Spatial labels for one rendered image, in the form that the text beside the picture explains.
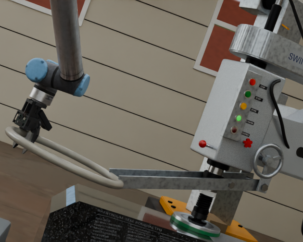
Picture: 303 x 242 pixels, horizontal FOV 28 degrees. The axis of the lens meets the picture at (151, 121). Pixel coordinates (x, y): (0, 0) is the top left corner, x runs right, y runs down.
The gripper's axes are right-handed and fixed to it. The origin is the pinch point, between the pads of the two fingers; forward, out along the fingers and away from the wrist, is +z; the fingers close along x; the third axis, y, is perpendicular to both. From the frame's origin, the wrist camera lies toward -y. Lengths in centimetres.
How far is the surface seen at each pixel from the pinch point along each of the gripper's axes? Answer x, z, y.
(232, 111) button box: 59, -50, -37
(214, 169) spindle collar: 56, -26, -51
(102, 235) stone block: 49, 12, -6
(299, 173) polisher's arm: 80, -40, -78
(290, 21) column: 27, -112, -114
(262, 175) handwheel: 74, -33, -56
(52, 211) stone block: 27.7, 14.0, -1.2
